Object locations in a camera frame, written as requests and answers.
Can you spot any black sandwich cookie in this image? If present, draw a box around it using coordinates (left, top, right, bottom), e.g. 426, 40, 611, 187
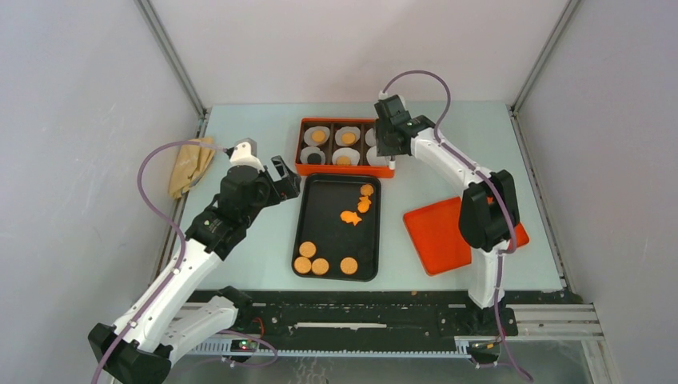
306, 152, 325, 165

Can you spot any round orange biscuit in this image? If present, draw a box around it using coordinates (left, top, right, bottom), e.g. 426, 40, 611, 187
293, 256, 312, 274
340, 257, 358, 275
298, 241, 317, 258
311, 258, 329, 276
341, 132, 357, 146
310, 130, 327, 145

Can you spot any round orange swirl cookie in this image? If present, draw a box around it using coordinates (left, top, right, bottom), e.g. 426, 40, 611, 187
335, 156, 352, 166
360, 184, 374, 196

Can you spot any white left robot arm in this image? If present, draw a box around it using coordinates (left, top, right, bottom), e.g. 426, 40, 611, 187
88, 156, 301, 383

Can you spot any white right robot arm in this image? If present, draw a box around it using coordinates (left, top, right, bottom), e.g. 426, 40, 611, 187
374, 92, 520, 334

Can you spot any white paper cup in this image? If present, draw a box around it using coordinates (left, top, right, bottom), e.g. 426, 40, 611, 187
303, 126, 330, 146
334, 126, 361, 147
364, 128, 377, 147
332, 147, 361, 166
299, 146, 326, 165
365, 146, 389, 167

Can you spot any orange cookie box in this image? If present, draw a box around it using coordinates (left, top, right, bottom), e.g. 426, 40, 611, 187
295, 118, 395, 178

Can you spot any beige cloth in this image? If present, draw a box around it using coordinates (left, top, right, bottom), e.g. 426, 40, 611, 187
168, 145, 216, 199

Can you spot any black cookie tray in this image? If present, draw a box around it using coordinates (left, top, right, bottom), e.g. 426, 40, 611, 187
290, 174, 381, 282

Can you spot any orange fish cookie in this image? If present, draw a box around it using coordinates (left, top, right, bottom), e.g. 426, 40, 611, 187
357, 195, 372, 214
340, 210, 362, 226

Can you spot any orange box lid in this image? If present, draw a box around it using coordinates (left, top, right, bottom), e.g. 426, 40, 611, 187
403, 195, 530, 277

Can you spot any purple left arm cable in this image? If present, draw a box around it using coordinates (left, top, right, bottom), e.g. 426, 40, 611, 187
90, 140, 279, 384

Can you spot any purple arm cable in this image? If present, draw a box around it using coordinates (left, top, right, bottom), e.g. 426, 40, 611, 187
379, 70, 533, 382
90, 140, 279, 384

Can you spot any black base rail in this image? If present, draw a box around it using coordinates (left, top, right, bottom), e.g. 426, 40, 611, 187
237, 290, 604, 363

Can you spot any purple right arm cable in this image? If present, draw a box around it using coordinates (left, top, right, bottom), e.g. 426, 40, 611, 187
379, 70, 533, 382

